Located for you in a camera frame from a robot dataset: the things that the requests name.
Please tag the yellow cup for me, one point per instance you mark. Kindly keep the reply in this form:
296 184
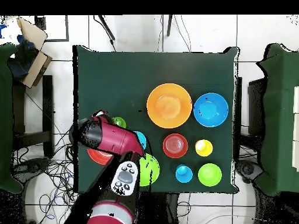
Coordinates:
205 149

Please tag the white box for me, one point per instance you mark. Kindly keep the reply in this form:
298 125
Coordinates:
296 128

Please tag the blue cup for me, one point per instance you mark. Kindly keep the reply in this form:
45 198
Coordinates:
184 175

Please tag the small blue bowl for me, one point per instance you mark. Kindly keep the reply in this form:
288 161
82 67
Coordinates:
142 138

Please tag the green cup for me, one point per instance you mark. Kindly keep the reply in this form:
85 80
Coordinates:
120 121

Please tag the large blue bowl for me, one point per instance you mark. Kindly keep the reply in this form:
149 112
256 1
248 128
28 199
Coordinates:
211 109

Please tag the green cloth side table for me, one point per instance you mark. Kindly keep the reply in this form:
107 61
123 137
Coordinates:
278 116
5 116

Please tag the wide red bowl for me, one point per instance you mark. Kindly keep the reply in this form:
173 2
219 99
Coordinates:
99 156

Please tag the black tripod leg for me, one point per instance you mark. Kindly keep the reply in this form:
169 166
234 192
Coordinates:
169 25
107 29

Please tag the large green bowl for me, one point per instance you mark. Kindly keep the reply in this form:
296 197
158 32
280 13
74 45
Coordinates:
150 168

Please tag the dark blue cloth bundle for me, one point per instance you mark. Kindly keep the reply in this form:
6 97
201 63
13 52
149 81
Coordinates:
22 63

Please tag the cardboard box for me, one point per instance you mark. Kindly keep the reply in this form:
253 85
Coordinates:
35 67

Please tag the dark green table cloth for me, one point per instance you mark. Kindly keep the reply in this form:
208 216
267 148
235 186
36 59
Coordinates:
112 81

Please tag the black stool frame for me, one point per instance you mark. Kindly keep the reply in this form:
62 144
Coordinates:
48 105

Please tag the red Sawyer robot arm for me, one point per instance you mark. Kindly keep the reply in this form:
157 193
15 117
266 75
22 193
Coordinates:
109 137

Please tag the small red bowl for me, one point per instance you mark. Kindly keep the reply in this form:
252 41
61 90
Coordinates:
175 145

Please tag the small green bowl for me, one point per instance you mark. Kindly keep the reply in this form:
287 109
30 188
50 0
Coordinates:
209 175

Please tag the large orange bowl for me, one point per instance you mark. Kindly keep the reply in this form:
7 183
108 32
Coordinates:
169 106

